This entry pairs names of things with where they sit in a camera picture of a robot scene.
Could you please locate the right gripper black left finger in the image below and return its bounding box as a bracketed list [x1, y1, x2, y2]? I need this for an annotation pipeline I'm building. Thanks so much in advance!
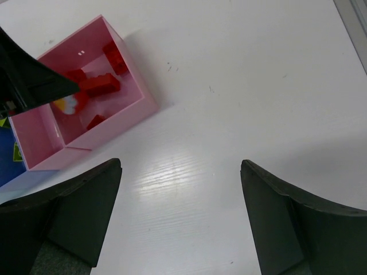
[1, 158, 122, 274]

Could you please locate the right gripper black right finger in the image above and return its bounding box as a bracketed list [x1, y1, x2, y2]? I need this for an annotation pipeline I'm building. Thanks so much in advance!
[240, 160, 366, 274]

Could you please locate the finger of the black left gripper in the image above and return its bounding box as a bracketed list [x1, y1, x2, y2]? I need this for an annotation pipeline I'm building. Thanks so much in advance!
[1, 30, 79, 113]

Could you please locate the small red lego brick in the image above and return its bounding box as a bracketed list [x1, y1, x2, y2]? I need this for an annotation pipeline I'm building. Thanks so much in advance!
[65, 69, 87, 83]

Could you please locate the red flower printed lego piece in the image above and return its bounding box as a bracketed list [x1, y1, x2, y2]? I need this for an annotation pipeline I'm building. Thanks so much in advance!
[52, 91, 89, 115]

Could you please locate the lime green lego brick front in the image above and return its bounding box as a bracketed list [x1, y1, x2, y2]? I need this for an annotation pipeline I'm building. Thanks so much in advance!
[13, 142, 23, 162]

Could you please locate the lime green lego brick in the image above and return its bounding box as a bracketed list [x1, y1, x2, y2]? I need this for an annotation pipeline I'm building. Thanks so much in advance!
[0, 117, 10, 128]
[13, 142, 23, 162]

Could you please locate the red stepped lego brick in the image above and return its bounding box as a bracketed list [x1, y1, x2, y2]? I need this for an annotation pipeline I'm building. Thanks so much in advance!
[79, 73, 120, 98]

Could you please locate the small red square lego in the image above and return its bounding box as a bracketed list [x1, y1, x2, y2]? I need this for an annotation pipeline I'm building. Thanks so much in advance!
[86, 115, 106, 131]

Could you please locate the small pink plastic bin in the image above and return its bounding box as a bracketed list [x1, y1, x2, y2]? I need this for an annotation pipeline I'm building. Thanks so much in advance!
[10, 104, 91, 171]

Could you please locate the large pink plastic bin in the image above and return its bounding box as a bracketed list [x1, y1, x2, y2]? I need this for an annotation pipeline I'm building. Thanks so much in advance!
[38, 15, 159, 150]

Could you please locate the aluminium rail right side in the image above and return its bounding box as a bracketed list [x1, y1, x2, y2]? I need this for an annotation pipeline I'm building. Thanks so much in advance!
[334, 0, 366, 72]

